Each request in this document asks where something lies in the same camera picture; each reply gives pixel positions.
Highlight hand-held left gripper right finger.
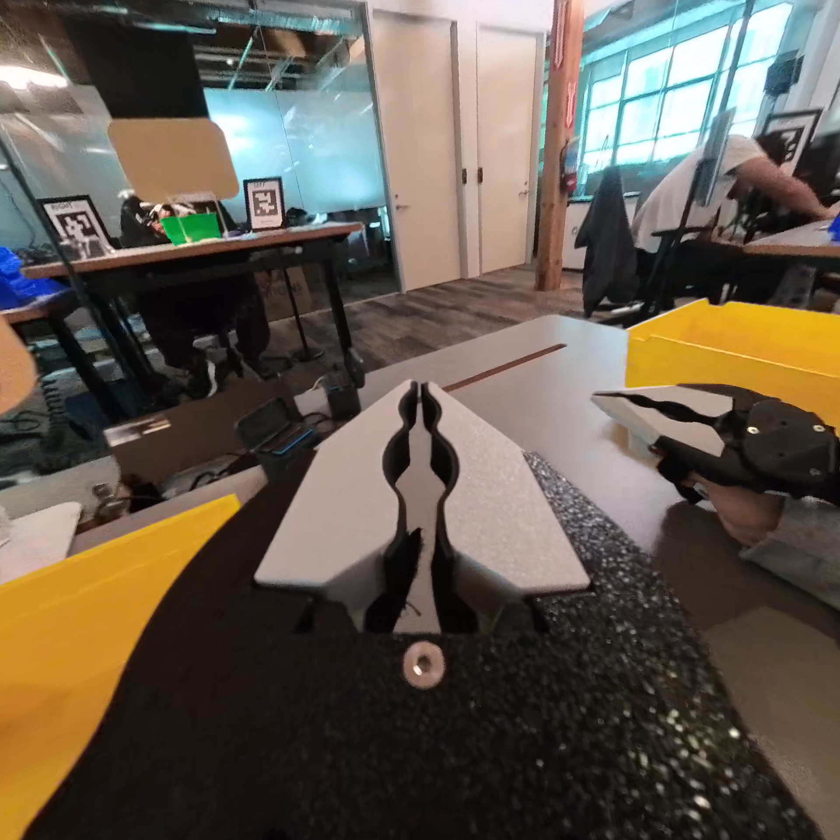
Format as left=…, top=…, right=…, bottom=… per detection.
left=420, top=382, right=592, bottom=634

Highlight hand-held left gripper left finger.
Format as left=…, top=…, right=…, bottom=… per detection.
left=254, top=381, right=421, bottom=634

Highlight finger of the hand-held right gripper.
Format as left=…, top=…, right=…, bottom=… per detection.
left=594, top=384, right=746, bottom=422
left=592, top=392, right=728, bottom=455

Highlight yellow plastic bin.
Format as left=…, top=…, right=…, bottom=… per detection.
left=0, top=493, right=242, bottom=840
left=610, top=298, right=840, bottom=460

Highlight person's right forearm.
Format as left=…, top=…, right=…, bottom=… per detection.
left=742, top=492, right=840, bottom=592

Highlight person's right hand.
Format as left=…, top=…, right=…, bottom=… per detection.
left=686, top=481, right=786, bottom=547

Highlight black case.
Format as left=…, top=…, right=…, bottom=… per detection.
left=236, top=397, right=316, bottom=460

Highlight black power adapter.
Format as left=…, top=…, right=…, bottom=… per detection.
left=325, top=367, right=365, bottom=421

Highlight wooden top desk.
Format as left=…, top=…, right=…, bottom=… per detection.
left=20, top=222, right=365, bottom=408
left=715, top=220, right=840, bottom=309

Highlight dark jacket on chair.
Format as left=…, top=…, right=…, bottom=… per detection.
left=575, top=165, right=641, bottom=319

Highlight white cabinet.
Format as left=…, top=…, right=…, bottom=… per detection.
left=566, top=197, right=592, bottom=270

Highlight grey panel on stand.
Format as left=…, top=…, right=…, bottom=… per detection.
left=694, top=108, right=737, bottom=206

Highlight black white marker board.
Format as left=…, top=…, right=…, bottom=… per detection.
left=244, top=177, right=286, bottom=231
left=39, top=195, right=112, bottom=260
left=761, top=108, right=824, bottom=175

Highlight green box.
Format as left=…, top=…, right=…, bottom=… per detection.
left=161, top=211, right=223, bottom=247

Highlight large paned window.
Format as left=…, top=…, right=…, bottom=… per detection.
left=581, top=0, right=840, bottom=173

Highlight blue plastic objects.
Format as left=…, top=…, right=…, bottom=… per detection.
left=0, top=246, right=67, bottom=309

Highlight wooden post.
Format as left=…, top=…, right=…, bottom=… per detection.
left=535, top=0, right=585, bottom=293

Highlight black wall speaker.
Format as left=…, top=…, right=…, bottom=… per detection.
left=766, top=51, right=805, bottom=96

